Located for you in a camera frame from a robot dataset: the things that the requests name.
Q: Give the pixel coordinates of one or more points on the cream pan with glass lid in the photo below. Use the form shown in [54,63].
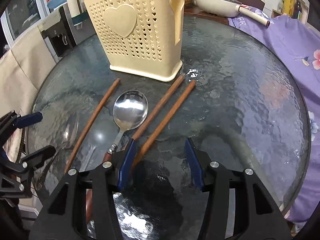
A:
[215,6]

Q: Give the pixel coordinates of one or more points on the brown wooden chopstick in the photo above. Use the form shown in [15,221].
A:
[95,120]
[160,105]
[165,122]

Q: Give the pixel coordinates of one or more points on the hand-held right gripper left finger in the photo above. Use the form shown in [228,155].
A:
[127,162]

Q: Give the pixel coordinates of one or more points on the beige cloth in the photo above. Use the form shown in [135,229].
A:
[22,72]

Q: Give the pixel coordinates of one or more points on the grey water dispenser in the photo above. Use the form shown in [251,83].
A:
[57,35]

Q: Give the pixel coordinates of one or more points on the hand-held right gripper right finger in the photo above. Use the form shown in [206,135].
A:
[193,165]

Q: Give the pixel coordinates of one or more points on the brown glass bottle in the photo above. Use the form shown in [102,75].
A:
[299,8]

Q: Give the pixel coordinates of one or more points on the sliding window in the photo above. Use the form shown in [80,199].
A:
[22,12]

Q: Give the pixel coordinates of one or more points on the beige perforated utensil holder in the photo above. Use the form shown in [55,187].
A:
[150,45]

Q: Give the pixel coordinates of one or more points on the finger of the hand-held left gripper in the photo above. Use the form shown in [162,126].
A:
[37,155]
[28,120]

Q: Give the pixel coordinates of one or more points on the purple floral cloth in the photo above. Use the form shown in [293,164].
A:
[295,55]

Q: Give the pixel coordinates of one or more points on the small metal spoon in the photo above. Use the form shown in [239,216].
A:
[71,130]

